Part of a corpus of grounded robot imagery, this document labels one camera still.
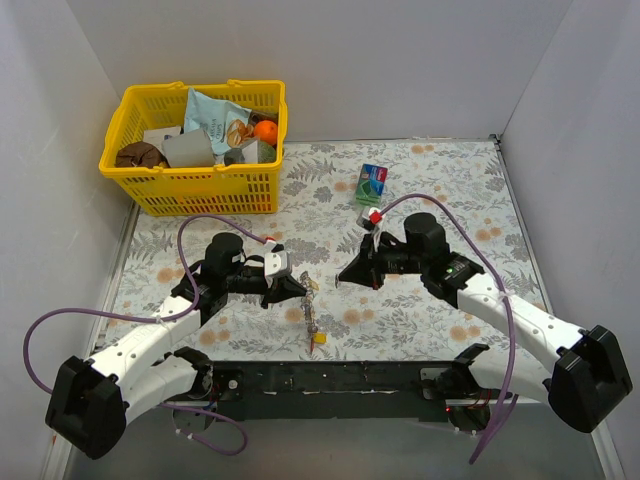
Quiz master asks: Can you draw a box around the large metal key ring disc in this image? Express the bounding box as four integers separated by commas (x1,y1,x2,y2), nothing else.
299,271,318,336

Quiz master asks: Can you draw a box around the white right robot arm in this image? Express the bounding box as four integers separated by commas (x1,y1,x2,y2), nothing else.
337,208,633,433

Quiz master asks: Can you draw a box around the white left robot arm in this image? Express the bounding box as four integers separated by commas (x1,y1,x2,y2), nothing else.
45,232,306,459

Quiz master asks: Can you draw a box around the green blue sponge pack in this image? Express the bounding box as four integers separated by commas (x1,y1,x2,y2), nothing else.
355,164,388,207

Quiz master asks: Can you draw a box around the floral patterned table mat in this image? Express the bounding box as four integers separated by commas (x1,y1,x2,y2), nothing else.
97,140,562,362

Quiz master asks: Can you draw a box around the yellow plastic shopping basket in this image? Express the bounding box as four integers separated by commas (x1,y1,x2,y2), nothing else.
99,79,288,216

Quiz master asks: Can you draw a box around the grey cardboard box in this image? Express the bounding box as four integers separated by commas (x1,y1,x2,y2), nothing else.
162,129,215,168

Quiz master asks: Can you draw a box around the green avocado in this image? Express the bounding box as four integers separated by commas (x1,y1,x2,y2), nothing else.
258,141,277,164

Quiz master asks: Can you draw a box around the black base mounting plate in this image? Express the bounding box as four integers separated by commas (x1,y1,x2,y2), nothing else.
154,359,511,421

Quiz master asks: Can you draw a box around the light blue chips bag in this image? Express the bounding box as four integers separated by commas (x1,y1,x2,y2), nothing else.
183,88,253,155

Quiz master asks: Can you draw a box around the orange fruit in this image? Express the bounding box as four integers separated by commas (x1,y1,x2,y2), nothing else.
253,120,278,146

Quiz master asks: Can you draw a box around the white carton in basket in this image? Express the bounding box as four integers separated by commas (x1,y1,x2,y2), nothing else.
142,125,183,150

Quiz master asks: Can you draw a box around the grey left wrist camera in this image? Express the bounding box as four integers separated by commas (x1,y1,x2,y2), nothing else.
264,250,292,279

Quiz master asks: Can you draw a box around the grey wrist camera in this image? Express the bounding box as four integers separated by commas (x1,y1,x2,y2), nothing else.
264,250,292,279
356,206,384,232

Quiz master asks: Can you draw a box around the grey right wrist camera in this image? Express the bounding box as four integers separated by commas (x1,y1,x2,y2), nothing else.
356,206,384,232

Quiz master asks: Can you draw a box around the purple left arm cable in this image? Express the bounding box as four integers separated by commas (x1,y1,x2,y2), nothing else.
22,214,274,456

